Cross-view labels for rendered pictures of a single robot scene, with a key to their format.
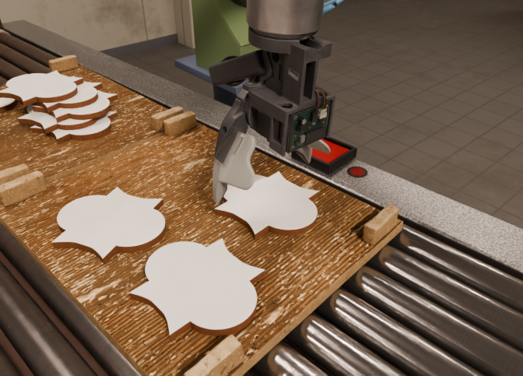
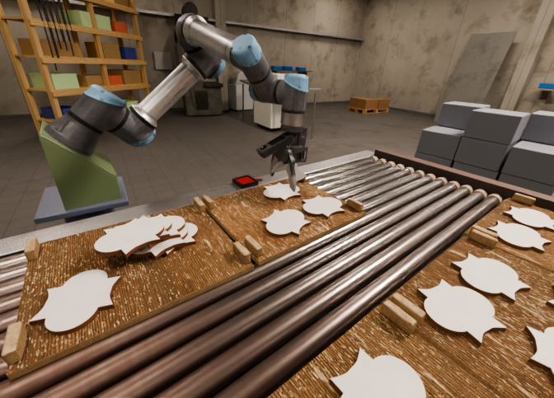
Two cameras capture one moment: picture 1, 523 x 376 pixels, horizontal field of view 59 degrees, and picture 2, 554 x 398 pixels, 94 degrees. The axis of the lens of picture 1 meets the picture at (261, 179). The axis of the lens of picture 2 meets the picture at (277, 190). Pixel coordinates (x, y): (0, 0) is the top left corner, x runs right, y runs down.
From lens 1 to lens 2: 0.90 m
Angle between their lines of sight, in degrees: 70
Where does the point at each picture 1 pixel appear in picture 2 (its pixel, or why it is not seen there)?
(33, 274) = (304, 250)
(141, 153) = (226, 217)
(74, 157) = (217, 236)
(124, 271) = (313, 220)
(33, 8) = not seen: outside the picture
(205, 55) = (76, 198)
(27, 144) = (185, 257)
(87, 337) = (336, 235)
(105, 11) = not seen: outside the picture
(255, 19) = (298, 123)
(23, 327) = (335, 246)
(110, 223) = (289, 220)
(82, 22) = not seen: outside the picture
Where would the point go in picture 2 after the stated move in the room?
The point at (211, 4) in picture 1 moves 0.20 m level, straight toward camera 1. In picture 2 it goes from (77, 159) to (137, 163)
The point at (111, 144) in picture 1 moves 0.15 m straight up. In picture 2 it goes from (209, 225) to (204, 175)
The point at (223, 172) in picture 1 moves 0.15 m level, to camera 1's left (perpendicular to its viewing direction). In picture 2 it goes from (295, 178) to (290, 199)
